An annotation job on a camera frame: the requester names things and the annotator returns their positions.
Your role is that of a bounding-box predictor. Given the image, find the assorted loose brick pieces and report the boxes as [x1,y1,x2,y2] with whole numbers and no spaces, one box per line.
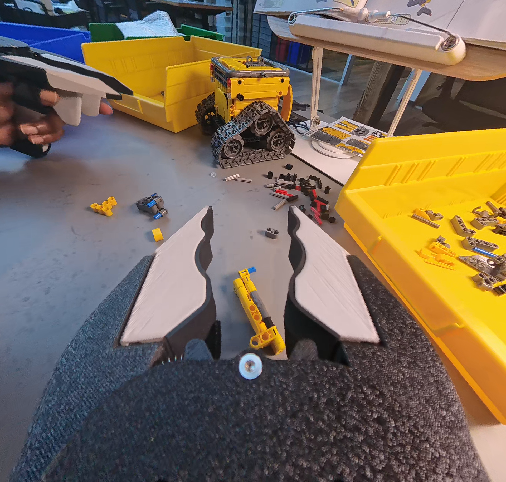
[411,201,506,296]

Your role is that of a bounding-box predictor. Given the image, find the rack of coloured bins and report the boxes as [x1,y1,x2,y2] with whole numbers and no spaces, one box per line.
[253,14,317,70]

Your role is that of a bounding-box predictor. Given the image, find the yellow storage bin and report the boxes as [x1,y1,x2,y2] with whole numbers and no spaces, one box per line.
[81,36,263,134]
[335,128,506,423]

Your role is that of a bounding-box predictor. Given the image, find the yellow ring connector brick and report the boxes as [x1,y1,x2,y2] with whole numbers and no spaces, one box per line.
[90,197,118,217]

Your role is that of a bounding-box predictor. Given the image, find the yellow brick assembly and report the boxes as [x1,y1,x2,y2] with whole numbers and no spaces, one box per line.
[232,267,286,355]

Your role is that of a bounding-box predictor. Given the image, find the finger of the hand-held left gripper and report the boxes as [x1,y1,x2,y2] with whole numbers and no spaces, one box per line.
[2,55,123,100]
[0,47,134,95]

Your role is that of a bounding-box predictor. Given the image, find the blue storage bin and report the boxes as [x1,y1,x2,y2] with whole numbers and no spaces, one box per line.
[0,22,91,64]

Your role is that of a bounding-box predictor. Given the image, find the pile of small black pins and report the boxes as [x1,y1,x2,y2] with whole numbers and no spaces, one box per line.
[266,164,337,225]

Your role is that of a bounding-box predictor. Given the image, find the green storage bin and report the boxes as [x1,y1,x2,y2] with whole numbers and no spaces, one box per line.
[89,23,225,42]

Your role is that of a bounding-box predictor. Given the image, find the person's left hand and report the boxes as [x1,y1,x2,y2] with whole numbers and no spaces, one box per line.
[0,83,114,159]

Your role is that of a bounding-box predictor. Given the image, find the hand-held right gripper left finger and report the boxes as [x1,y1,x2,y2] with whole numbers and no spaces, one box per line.
[120,206,218,346]

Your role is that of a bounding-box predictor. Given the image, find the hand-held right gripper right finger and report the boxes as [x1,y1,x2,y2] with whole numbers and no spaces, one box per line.
[285,205,381,344]

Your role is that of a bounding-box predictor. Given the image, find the grey brick beam assembly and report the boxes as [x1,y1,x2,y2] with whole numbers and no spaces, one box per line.
[135,193,168,220]

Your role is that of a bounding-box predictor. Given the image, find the yellow tracked toy bulldozer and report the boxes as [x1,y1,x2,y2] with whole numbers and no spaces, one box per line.
[195,55,296,169]

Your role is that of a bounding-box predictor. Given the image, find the grey desk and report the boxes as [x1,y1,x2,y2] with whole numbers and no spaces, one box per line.
[0,107,506,482]

